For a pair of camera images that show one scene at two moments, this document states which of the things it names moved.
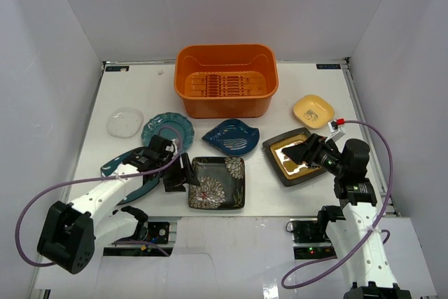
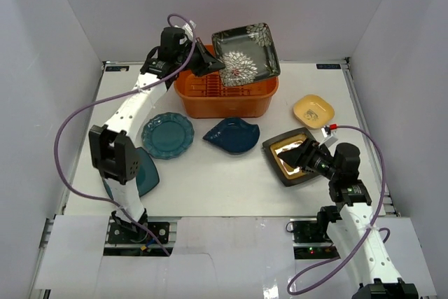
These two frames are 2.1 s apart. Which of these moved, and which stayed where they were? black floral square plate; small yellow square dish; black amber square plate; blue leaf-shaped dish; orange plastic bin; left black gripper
Moved: black floral square plate; left black gripper
Stayed: black amber square plate; small yellow square dish; blue leaf-shaped dish; orange plastic bin
